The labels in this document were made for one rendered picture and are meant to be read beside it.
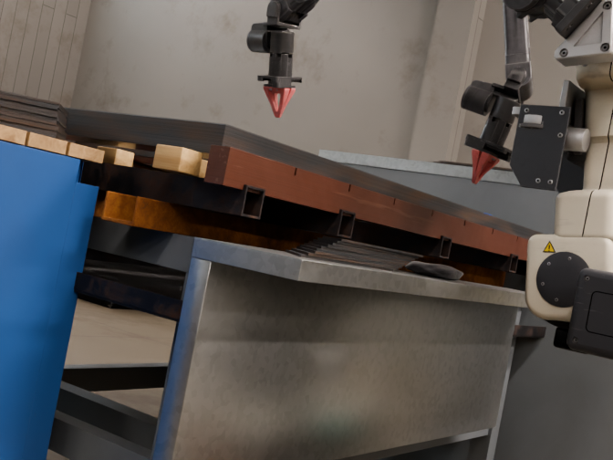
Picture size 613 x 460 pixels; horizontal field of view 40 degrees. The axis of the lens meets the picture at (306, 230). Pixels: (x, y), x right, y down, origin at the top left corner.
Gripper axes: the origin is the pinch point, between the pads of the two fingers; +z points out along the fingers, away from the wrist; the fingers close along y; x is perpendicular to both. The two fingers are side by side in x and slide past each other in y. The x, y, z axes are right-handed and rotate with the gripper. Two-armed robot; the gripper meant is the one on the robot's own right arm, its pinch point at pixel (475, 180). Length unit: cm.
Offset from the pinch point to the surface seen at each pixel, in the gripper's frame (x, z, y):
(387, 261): -48, 19, 12
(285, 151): -61, 8, -8
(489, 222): 34.2, 8.8, -6.7
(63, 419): -71, 70, -26
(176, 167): -82, 16, -11
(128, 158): -61, 22, -45
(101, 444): -72, 68, -15
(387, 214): -29.1, 13.2, -2.1
